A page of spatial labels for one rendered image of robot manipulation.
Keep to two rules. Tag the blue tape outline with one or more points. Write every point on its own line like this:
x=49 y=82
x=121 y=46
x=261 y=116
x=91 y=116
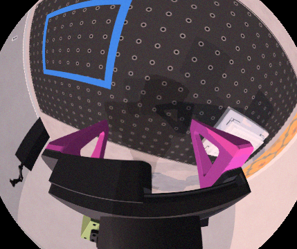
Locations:
x=112 y=47

